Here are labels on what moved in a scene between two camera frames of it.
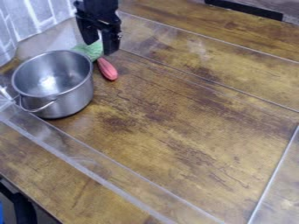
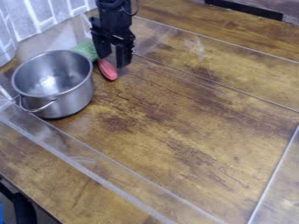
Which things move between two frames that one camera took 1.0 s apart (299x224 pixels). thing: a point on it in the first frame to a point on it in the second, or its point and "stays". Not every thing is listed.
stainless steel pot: [53, 83] stays
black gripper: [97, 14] to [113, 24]
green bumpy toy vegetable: [92, 50] stays
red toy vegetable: [107, 70] stays
